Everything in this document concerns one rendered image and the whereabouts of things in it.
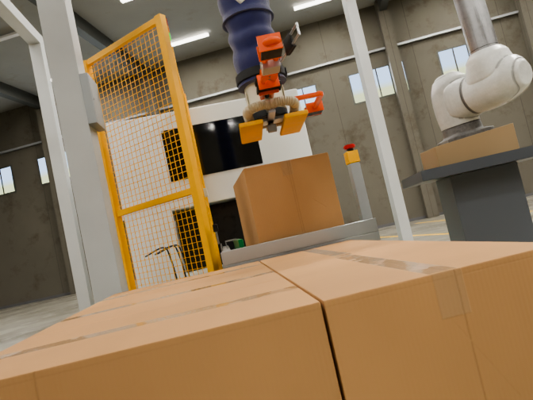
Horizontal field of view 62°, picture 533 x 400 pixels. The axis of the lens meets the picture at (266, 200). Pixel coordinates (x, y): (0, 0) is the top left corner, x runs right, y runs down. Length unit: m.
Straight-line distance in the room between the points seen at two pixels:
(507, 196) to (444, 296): 1.21
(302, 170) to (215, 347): 1.44
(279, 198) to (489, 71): 0.96
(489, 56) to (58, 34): 2.29
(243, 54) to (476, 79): 0.94
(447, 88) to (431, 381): 1.39
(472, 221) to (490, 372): 1.14
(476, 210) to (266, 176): 0.86
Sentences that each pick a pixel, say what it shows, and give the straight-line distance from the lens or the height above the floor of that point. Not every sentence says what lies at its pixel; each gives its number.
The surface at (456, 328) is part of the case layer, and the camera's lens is 0.76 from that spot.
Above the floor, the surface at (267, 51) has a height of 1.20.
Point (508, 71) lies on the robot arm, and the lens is 1.82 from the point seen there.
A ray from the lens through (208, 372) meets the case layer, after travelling 0.69.
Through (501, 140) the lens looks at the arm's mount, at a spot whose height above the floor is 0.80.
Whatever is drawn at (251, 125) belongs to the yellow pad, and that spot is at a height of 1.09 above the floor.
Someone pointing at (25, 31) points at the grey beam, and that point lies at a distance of 5.30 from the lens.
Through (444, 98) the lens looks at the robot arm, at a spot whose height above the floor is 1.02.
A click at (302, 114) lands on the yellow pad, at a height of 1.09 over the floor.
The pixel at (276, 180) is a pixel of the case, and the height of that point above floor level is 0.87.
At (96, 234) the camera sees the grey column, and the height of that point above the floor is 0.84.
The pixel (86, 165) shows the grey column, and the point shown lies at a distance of 2.74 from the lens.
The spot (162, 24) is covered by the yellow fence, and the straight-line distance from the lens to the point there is 3.01.
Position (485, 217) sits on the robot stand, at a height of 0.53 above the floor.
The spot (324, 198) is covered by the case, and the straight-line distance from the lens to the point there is 2.03.
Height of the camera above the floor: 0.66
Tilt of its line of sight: 4 degrees up
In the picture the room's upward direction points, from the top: 13 degrees counter-clockwise
